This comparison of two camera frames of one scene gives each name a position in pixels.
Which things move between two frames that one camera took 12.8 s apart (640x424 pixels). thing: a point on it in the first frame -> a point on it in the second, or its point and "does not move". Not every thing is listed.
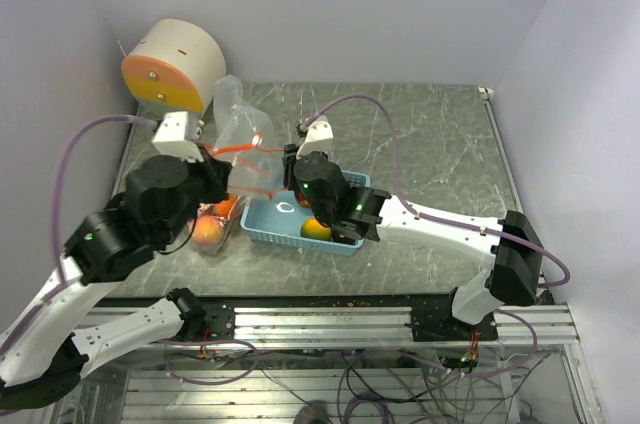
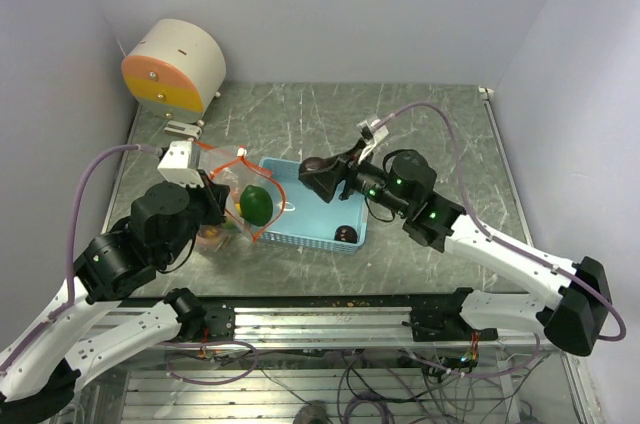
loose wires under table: (361, 386) does not move
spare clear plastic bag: (244, 138) -> (255, 197)
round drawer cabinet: (173, 67) does not move
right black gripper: (289, 160) -> (325, 183)
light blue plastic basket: (277, 220) does not move
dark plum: (338, 236) does not move
